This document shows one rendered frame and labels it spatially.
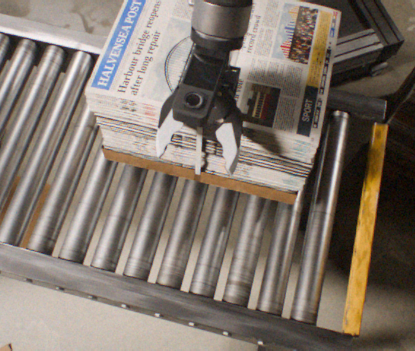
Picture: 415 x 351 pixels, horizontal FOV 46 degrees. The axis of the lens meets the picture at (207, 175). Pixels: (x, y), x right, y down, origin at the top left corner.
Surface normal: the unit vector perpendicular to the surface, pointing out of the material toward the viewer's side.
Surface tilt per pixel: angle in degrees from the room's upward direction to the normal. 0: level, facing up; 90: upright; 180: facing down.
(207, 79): 6
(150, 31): 5
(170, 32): 7
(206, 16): 58
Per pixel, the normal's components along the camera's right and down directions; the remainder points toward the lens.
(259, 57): 0.00, -0.47
